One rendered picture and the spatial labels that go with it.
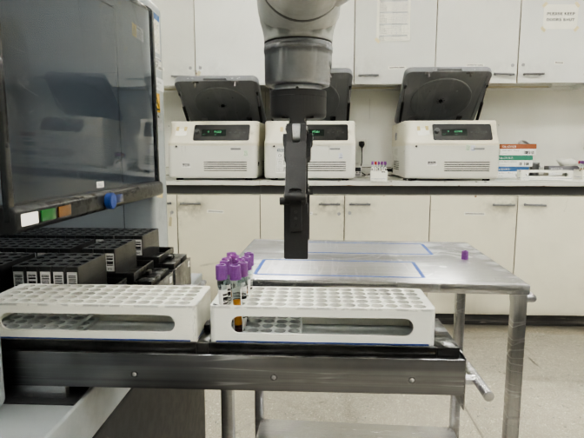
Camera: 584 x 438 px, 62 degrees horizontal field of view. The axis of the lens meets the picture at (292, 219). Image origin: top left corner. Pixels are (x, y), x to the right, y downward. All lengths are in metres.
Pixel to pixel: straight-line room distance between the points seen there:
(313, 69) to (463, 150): 2.50
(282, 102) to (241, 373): 0.35
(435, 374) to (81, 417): 0.47
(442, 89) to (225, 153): 1.44
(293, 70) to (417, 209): 2.46
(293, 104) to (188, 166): 2.46
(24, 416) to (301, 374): 0.35
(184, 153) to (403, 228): 1.41
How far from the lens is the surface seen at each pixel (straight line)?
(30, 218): 0.73
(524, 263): 3.28
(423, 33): 3.40
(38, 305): 0.75
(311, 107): 0.64
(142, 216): 1.29
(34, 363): 0.76
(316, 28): 0.64
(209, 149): 3.03
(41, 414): 0.75
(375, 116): 3.62
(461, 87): 3.38
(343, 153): 2.97
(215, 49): 3.38
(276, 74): 0.64
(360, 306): 0.68
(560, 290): 3.41
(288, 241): 0.61
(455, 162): 3.09
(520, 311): 1.04
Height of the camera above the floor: 1.07
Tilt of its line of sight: 8 degrees down
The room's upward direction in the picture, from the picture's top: straight up
